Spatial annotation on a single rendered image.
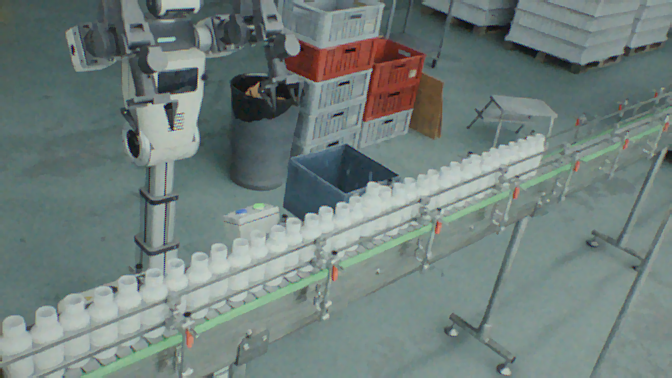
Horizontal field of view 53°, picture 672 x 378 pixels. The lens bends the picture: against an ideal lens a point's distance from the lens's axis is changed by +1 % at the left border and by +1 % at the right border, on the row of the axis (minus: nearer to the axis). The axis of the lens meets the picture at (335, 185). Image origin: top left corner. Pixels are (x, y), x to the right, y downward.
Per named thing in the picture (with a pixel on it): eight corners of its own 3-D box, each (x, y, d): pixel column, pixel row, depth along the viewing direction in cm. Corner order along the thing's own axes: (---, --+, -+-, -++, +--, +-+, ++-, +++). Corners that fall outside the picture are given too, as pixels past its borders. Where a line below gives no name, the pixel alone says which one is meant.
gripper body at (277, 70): (298, 79, 211) (293, 56, 210) (274, 83, 204) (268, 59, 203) (286, 82, 216) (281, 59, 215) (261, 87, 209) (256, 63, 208)
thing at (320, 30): (321, 49, 402) (327, 13, 391) (272, 29, 422) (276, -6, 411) (379, 36, 446) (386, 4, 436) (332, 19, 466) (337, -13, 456)
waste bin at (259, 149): (250, 202, 406) (261, 105, 375) (207, 170, 432) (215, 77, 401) (305, 185, 436) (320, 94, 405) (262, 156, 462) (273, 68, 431)
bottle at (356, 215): (346, 238, 202) (355, 192, 194) (361, 248, 199) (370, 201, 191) (333, 245, 198) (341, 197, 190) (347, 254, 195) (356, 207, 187)
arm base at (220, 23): (209, 16, 222) (217, 52, 223) (222, 10, 216) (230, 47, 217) (232, 15, 228) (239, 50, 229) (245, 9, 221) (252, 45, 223)
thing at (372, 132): (359, 149, 496) (364, 122, 486) (320, 128, 518) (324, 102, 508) (408, 133, 538) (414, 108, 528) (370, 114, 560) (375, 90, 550)
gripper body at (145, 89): (171, 99, 181) (165, 72, 180) (135, 104, 175) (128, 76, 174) (162, 102, 186) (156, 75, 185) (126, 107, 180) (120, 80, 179)
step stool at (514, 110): (517, 132, 579) (531, 87, 559) (544, 165, 526) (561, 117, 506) (465, 127, 570) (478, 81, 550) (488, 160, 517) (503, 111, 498)
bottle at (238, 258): (247, 289, 174) (253, 236, 166) (246, 304, 168) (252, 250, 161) (223, 287, 173) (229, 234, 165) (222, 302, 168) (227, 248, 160)
